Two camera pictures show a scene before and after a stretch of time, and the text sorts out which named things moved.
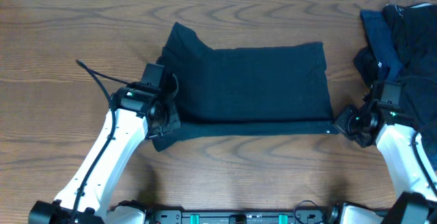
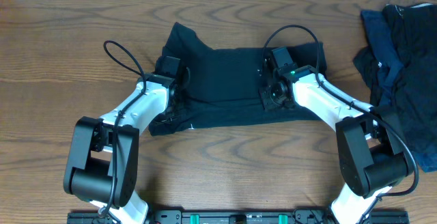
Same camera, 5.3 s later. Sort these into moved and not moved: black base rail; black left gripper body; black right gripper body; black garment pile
Moved: black right gripper body; black left gripper body
Not moved: black base rail; black garment pile
